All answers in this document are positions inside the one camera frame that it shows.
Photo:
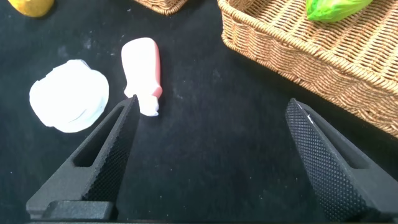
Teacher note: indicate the crushed white paper bowl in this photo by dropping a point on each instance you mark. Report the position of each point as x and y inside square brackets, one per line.
[68, 96]

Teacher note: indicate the white green napa cabbage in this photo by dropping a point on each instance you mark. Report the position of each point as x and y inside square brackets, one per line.
[335, 11]

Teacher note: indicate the pink bottle white cap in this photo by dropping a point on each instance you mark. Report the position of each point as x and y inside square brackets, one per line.
[140, 68]

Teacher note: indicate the yellow pear fruit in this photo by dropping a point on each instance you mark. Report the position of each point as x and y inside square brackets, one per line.
[31, 7]

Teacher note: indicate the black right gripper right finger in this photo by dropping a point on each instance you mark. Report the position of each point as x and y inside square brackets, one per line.
[335, 174]

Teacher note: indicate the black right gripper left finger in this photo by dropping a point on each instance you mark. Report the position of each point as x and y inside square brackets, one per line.
[102, 174]

